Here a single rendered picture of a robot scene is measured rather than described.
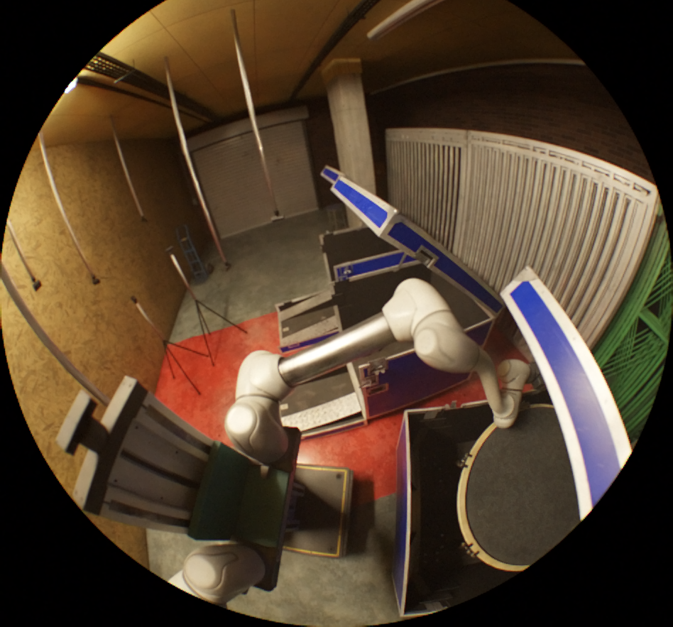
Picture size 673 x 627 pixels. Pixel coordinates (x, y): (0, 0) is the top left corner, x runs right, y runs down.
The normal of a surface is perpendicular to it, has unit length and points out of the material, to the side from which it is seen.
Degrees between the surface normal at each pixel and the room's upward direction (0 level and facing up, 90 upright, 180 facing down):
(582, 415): 53
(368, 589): 0
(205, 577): 6
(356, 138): 90
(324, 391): 1
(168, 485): 90
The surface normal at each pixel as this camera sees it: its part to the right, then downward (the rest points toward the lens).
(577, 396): -0.87, -0.43
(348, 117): 0.29, 0.54
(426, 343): -0.81, -0.25
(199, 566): -0.09, -0.83
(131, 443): 0.98, -0.07
